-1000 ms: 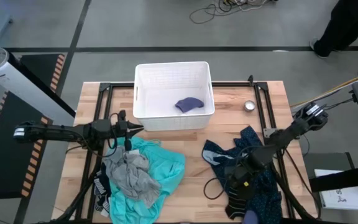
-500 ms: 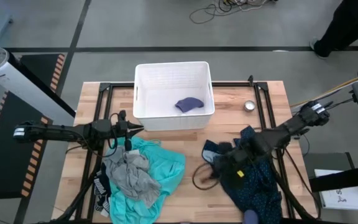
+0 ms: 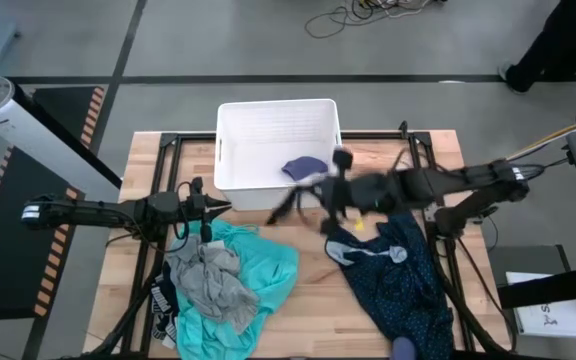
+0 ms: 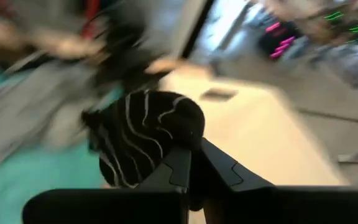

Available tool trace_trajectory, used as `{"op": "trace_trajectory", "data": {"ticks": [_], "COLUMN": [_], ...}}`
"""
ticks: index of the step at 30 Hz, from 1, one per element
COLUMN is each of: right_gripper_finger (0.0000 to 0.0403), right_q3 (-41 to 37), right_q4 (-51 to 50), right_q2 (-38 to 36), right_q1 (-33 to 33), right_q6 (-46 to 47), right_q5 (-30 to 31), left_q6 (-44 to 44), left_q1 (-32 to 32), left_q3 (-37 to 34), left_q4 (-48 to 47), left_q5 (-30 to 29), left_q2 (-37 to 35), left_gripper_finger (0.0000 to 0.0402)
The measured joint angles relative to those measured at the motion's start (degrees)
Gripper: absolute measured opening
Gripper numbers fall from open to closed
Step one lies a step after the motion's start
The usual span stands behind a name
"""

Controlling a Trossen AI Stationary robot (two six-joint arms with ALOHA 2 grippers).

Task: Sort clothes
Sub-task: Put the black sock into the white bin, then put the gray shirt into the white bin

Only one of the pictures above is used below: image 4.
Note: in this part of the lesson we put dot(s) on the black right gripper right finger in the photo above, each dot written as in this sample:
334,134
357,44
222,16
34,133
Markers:
259,205

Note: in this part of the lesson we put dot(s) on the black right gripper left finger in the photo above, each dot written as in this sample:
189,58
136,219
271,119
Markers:
154,205

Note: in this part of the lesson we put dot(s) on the white plastic bin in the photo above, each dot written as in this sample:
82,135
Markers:
253,130

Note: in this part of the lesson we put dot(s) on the grey garment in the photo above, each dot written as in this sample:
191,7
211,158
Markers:
30,109

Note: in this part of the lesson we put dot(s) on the black white-striped sock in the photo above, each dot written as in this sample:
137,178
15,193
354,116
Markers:
141,130

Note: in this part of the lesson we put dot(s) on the teal garment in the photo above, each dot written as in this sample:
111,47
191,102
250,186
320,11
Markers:
26,193

